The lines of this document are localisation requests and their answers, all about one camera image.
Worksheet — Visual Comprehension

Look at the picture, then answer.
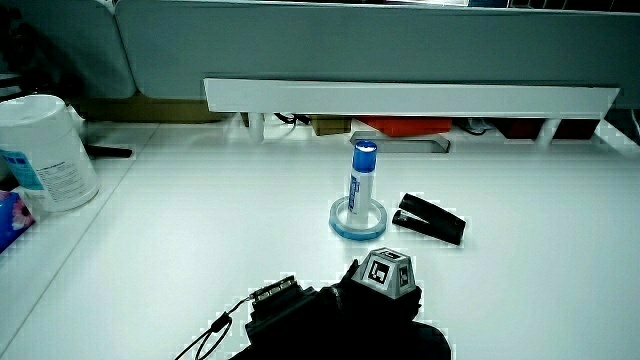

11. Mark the person's right hand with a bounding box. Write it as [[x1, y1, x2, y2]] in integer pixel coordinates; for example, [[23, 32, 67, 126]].
[[318, 247, 424, 332]]

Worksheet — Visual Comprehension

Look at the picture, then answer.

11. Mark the blue clear tape roll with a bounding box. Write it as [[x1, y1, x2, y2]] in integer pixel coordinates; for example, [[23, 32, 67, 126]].
[[328, 195, 389, 242]]

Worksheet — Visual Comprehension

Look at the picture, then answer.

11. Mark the black stapler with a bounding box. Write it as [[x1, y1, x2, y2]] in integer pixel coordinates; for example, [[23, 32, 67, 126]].
[[391, 192, 468, 247]]

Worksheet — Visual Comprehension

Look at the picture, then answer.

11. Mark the blue cap glue stick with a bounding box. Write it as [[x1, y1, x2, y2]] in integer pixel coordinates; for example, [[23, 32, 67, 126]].
[[346, 140, 379, 227]]

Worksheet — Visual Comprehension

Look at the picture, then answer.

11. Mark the small brown box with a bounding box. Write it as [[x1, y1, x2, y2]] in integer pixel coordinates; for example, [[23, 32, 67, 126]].
[[309, 116, 353, 137]]

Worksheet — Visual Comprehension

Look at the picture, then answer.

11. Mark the orange box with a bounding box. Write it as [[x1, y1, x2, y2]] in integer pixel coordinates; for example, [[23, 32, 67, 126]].
[[356, 116, 454, 138]]

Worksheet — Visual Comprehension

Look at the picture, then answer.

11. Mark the white desk shelf riser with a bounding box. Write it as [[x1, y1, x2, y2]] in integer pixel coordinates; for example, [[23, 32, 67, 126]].
[[202, 77, 622, 146]]

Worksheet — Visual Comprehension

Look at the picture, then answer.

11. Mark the dark red box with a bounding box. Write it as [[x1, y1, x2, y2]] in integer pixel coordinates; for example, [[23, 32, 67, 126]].
[[493, 118, 547, 142], [551, 118, 602, 142]]

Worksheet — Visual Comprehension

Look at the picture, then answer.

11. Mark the wide grey partition panel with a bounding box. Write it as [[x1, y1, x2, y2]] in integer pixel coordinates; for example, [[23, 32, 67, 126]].
[[114, 0, 640, 110]]

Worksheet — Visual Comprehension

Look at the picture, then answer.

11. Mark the black flat bar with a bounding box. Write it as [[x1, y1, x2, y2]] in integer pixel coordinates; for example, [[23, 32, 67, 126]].
[[83, 144, 135, 160]]

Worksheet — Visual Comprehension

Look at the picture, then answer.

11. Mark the white wipes canister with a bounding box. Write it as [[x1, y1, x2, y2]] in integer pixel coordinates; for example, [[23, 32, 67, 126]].
[[0, 94, 101, 214]]

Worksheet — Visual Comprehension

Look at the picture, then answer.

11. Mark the blue floral tissue pack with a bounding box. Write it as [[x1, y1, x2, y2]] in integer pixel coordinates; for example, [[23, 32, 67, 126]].
[[0, 189, 37, 254]]

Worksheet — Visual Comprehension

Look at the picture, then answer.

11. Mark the narrow grey partition panel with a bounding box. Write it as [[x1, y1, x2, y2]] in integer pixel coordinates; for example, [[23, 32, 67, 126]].
[[9, 0, 138, 100]]

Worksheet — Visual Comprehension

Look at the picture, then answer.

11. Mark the thin black cable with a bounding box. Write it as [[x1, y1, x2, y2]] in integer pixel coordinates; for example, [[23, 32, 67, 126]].
[[173, 295, 257, 360]]

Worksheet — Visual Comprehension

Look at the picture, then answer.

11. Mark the black power cable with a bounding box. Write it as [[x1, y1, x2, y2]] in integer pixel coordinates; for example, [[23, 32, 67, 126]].
[[273, 112, 312, 127]]

